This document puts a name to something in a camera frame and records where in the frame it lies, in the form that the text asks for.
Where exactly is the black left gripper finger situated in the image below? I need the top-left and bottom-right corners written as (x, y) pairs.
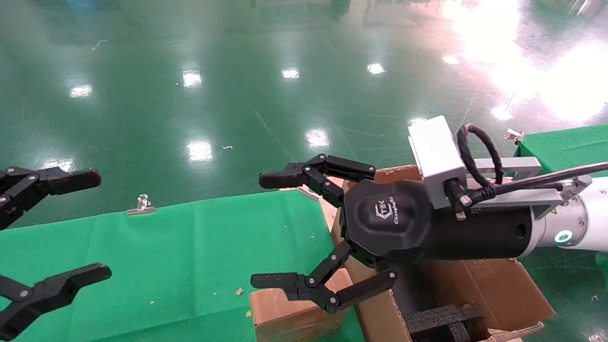
top-left (0, 166), bottom-right (102, 230)
top-left (0, 264), bottom-right (112, 341)

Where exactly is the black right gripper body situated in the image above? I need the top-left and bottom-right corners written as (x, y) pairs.
top-left (341, 180), bottom-right (533, 267)

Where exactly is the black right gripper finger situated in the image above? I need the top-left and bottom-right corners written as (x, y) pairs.
top-left (251, 240), bottom-right (398, 314)
top-left (259, 153), bottom-right (376, 207)

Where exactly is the small brown cardboard box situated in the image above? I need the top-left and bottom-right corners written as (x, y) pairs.
top-left (249, 268), bottom-right (354, 342)

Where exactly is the large open cardboard carton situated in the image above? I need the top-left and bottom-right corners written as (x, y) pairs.
top-left (318, 164), bottom-right (556, 342)

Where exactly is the black foam insert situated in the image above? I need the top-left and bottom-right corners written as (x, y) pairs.
top-left (404, 302), bottom-right (485, 342)

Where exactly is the large green tablecloth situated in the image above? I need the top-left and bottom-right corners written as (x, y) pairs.
top-left (0, 189), bottom-right (366, 342)

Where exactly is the small green tablecloth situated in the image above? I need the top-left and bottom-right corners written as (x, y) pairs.
top-left (514, 124), bottom-right (608, 179)

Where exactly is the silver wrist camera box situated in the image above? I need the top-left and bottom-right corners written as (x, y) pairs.
top-left (408, 115), bottom-right (468, 210)

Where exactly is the silver camera mount bracket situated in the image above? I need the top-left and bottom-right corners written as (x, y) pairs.
top-left (463, 157), bottom-right (594, 220)

